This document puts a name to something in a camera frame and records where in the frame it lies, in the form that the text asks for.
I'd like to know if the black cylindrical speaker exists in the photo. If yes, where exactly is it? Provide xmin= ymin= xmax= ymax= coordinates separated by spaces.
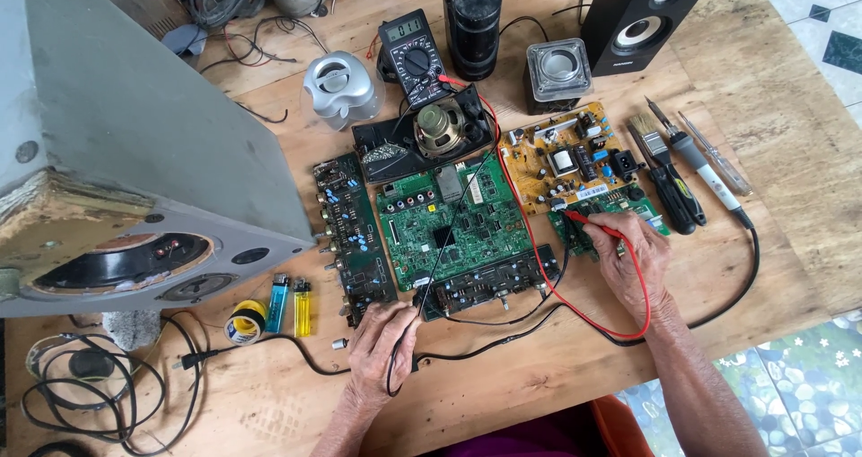
xmin=442 ymin=0 xmax=503 ymax=82

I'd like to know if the black housing with speaker driver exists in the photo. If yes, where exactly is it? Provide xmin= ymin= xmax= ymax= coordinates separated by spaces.
xmin=351 ymin=83 xmax=500 ymax=186

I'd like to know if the yellow power supply board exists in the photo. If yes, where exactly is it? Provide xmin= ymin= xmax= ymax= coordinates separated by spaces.
xmin=497 ymin=101 xmax=642 ymax=217

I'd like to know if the clear tester screwdriver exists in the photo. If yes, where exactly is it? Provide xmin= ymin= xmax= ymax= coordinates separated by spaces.
xmin=677 ymin=110 xmax=754 ymax=197

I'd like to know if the coiled black cable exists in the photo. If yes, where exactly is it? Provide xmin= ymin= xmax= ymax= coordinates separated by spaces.
xmin=19 ymin=314 xmax=204 ymax=457

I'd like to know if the person's purple garment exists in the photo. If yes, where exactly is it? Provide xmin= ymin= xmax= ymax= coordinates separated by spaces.
xmin=427 ymin=403 xmax=610 ymax=457

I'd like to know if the large grey speaker cabinet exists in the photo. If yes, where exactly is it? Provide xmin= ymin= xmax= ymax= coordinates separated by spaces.
xmin=0 ymin=0 xmax=319 ymax=318

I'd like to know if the black yellow screwdriver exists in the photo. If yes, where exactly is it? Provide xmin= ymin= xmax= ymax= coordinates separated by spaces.
xmin=665 ymin=164 xmax=708 ymax=228

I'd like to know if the dark board with knob shafts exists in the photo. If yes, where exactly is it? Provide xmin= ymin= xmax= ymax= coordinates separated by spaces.
xmin=411 ymin=243 xmax=563 ymax=322

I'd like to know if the small silver speaker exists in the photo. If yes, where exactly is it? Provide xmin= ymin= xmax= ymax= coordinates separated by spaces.
xmin=301 ymin=51 xmax=386 ymax=132

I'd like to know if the blue lighter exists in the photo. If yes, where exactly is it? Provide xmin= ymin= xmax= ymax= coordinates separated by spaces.
xmin=264 ymin=272 xmax=291 ymax=334

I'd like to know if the round clear wrapped coil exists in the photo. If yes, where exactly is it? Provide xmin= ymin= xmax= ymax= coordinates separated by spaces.
xmin=26 ymin=332 xmax=133 ymax=412

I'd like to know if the grey cloth scrap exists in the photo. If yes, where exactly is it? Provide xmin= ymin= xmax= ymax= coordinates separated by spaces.
xmin=159 ymin=24 xmax=209 ymax=58

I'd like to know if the small green circuit board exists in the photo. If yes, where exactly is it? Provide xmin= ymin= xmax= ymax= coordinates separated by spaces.
xmin=546 ymin=184 xmax=672 ymax=263

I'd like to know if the black speaker cable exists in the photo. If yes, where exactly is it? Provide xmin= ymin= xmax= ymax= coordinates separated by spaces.
xmin=498 ymin=0 xmax=588 ymax=42

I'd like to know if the black multimeter probe lead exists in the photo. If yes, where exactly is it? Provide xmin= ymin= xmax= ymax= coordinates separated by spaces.
xmin=385 ymin=93 xmax=501 ymax=399

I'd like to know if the grey foam lump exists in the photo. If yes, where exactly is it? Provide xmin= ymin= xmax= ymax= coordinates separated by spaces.
xmin=101 ymin=309 xmax=163 ymax=352

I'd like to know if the large green circuit board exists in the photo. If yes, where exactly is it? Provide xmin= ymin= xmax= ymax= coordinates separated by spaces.
xmin=375 ymin=153 xmax=534 ymax=294

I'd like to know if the tangle of thin wires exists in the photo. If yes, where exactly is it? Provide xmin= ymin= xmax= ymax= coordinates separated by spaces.
xmin=199 ymin=14 xmax=332 ymax=125

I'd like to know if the black handled paint brush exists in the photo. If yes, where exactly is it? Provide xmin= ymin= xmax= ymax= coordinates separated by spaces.
xmin=627 ymin=111 xmax=697 ymax=236

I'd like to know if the clear cube mini speaker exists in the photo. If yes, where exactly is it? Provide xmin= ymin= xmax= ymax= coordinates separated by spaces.
xmin=523 ymin=37 xmax=594 ymax=116

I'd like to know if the red multimeter probe lead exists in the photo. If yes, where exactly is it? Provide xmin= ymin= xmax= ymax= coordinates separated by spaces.
xmin=436 ymin=73 xmax=653 ymax=341

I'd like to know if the black digital multimeter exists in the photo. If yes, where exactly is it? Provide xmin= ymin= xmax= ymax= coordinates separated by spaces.
xmin=376 ymin=9 xmax=453 ymax=109

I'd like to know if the yellow lighter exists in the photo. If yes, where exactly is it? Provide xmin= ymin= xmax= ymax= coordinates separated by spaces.
xmin=292 ymin=278 xmax=313 ymax=338

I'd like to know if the person's right hand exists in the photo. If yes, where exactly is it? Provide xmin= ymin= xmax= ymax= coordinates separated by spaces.
xmin=582 ymin=211 xmax=675 ymax=327

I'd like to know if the long dark board with jacks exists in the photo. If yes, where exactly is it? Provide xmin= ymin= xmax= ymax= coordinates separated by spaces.
xmin=312 ymin=151 xmax=400 ymax=329

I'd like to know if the yellow tape roll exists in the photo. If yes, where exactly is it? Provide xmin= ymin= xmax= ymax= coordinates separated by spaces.
xmin=224 ymin=299 xmax=269 ymax=347

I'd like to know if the orange plastic stool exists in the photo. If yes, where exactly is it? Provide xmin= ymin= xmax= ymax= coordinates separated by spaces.
xmin=590 ymin=394 xmax=655 ymax=457

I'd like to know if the black bookshelf speaker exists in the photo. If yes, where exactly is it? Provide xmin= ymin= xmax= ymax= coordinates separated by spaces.
xmin=580 ymin=0 xmax=719 ymax=78

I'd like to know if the white grey soldering iron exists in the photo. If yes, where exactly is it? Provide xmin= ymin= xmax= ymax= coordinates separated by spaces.
xmin=643 ymin=95 xmax=756 ymax=230

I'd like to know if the person's left hand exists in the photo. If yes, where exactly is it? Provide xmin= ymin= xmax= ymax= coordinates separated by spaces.
xmin=346 ymin=300 xmax=423 ymax=405

